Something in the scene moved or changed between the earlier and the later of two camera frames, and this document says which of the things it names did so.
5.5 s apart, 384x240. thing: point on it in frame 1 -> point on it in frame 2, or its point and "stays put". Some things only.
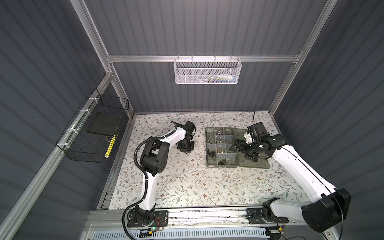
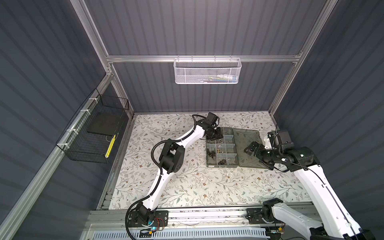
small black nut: (223, 161) stays put
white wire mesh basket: (207, 71) stays put
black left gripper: (192, 143) -> (217, 134)
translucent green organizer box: (219, 141) stays put
